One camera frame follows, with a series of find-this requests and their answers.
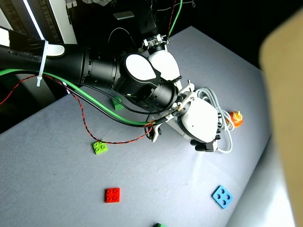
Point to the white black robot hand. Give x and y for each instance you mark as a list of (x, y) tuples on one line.
[(198, 120), (164, 63)]

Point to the green number 7 cube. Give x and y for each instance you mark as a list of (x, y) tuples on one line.
[(117, 105)]

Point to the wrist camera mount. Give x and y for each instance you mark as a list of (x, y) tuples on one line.
[(154, 132)]

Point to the blue four-hole block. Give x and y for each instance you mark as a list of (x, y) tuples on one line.
[(222, 197)]

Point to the lime green toy brick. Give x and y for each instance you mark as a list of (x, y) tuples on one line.
[(100, 147)]

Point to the grey table cloth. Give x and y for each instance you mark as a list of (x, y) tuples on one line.
[(59, 177)]

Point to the tan cardboard panel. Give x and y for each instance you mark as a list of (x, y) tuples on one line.
[(286, 94)]

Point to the green letter Y cube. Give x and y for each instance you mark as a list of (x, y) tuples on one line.
[(159, 225)]

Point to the red toy brick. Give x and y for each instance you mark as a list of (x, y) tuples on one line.
[(112, 195)]

